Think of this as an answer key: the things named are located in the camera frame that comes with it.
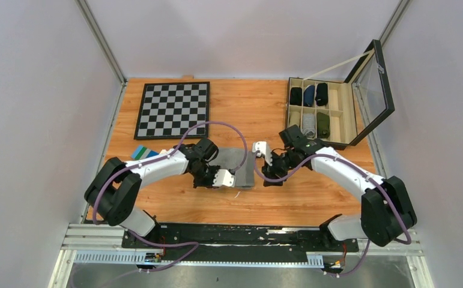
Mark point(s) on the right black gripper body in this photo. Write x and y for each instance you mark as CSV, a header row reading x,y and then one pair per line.
x,y
285,160

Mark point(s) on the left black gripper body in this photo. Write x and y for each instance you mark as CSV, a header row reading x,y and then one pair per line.
x,y
205,177

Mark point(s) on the grey underwear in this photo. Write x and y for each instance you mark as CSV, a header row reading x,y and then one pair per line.
x,y
229,158
308,125

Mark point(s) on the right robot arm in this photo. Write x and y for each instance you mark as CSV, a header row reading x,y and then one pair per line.
x,y
386,212

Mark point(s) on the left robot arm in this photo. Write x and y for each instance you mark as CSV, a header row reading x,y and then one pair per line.
x,y
113,192

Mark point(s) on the grey rolled underwear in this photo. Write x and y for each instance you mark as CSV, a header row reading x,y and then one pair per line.
x,y
308,125

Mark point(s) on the beige rolled underwear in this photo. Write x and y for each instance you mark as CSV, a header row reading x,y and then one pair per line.
x,y
294,119

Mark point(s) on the navy rolled underwear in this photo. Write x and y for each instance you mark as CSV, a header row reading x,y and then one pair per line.
x,y
309,96

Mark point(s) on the black rolled underwear tall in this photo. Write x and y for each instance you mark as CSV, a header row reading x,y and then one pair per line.
x,y
321,94

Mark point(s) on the black compartment storage box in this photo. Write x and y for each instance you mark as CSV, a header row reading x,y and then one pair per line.
x,y
359,96

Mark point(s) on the blue white block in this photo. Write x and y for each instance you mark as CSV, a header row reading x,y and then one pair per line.
x,y
141,153

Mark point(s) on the black white chessboard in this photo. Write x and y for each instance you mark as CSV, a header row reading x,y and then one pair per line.
x,y
168,110

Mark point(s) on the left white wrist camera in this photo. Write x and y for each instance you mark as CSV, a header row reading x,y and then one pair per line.
x,y
224,178

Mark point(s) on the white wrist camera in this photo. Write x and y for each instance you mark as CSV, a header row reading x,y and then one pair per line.
x,y
224,178
262,150

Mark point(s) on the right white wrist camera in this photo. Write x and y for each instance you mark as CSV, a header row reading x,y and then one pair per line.
x,y
262,150

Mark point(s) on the right aluminium frame post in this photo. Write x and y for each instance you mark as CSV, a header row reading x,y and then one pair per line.
x,y
398,12

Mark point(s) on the aluminium frame post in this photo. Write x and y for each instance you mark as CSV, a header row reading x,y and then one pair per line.
x,y
398,12
92,23

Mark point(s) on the left aluminium frame post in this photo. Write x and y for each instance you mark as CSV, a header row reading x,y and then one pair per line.
x,y
92,23

